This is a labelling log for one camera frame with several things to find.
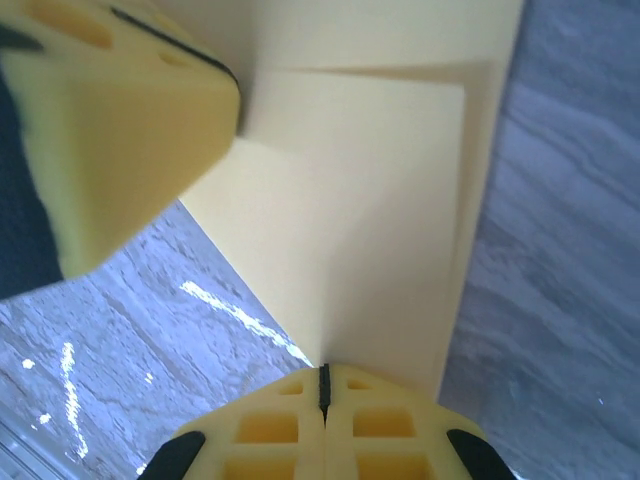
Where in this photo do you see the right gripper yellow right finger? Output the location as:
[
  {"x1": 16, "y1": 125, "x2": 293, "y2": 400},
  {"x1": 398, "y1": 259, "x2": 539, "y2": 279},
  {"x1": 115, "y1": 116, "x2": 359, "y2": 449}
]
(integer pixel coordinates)
[{"x1": 322, "y1": 363, "x2": 511, "y2": 480}]

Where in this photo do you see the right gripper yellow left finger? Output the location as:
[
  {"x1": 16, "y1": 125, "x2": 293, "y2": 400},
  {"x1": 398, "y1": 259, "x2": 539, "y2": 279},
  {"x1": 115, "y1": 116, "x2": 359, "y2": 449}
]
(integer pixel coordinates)
[{"x1": 137, "y1": 363, "x2": 326, "y2": 480}]

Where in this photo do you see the yellow square paper sheet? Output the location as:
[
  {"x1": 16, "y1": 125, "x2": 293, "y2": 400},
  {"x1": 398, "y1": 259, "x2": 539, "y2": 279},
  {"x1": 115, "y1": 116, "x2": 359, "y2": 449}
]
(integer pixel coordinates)
[{"x1": 177, "y1": 0, "x2": 526, "y2": 396}]

